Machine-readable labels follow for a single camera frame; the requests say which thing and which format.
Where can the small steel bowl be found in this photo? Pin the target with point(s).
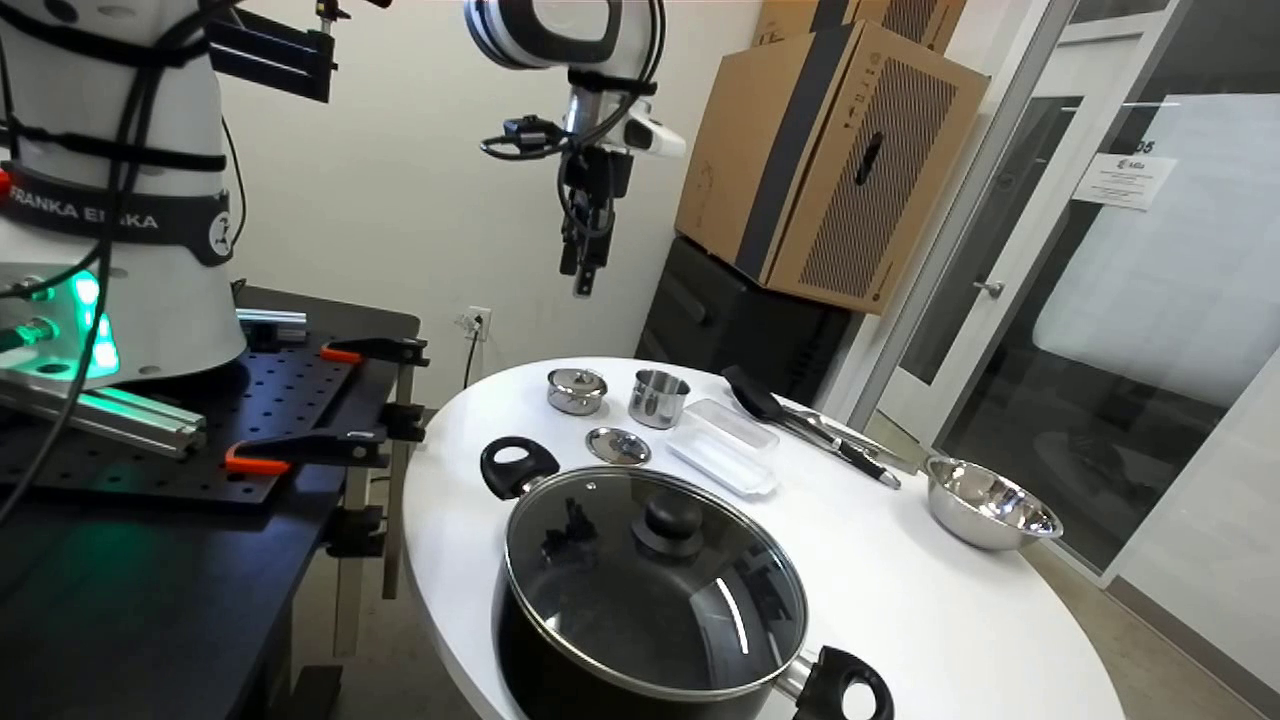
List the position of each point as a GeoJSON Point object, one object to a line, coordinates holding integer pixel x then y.
{"type": "Point", "coordinates": [576, 383]}

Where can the white wall outlet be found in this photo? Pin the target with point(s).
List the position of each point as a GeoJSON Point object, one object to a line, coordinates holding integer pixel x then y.
{"type": "Point", "coordinates": [475, 322]}

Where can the black drawer cabinet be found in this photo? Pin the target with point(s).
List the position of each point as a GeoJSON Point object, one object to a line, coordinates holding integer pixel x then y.
{"type": "Point", "coordinates": [726, 322]}

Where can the glass lid with black knob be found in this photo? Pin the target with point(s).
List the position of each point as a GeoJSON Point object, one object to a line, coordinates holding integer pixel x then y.
{"type": "Point", "coordinates": [653, 586]}

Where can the black perforated breadboard table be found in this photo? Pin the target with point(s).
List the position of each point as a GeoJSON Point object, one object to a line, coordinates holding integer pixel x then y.
{"type": "Point", "coordinates": [134, 586]}

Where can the large black cooking pot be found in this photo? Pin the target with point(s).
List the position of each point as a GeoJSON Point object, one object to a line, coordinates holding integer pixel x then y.
{"type": "Point", "coordinates": [526, 665]}

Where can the steel mixing bowl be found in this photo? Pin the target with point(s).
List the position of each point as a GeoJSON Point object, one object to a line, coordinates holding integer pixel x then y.
{"type": "Point", "coordinates": [991, 507]}

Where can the black spatula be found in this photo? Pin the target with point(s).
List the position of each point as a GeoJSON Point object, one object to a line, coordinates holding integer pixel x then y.
{"type": "Point", "coordinates": [786, 417]}

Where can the steel cup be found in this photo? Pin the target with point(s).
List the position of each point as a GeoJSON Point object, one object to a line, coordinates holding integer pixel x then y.
{"type": "Point", "coordinates": [657, 400]}

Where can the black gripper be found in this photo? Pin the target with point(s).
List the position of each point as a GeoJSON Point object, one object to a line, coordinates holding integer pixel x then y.
{"type": "Point", "coordinates": [592, 182]}

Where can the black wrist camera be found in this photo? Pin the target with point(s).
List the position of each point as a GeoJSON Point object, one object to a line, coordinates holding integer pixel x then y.
{"type": "Point", "coordinates": [526, 137]}

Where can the large brown cardboard box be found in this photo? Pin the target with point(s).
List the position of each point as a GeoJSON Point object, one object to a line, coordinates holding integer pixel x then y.
{"type": "Point", "coordinates": [852, 172]}

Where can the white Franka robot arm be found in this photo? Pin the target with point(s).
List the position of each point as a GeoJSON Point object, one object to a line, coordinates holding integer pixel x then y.
{"type": "Point", "coordinates": [127, 286]}

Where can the aluminium extrusion rail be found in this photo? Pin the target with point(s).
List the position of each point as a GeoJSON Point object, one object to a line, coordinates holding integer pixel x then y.
{"type": "Point", "coordinates": [106, 408]}

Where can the small steel pot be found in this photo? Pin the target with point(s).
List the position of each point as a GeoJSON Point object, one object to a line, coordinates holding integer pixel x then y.
{"type": "Point", "coordinates": [576, 400]}

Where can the white rectangular block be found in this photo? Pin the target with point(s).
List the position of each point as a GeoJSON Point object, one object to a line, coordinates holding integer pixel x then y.
{"type": "Point", "coordinates": [726, 454]}

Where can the white framed glass door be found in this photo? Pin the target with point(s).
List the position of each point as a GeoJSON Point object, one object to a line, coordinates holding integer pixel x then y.
{"type": "Point", "coordinates": [992, 240]}

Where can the small brown cardboard box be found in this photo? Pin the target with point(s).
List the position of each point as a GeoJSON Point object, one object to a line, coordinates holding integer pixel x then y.
{"type": "Point", "coordinates": [864, 18]}

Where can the white paper door sign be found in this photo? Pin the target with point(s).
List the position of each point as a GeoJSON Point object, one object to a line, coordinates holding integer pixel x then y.
{"type": "Point", "coordinates": [1126, 182]}

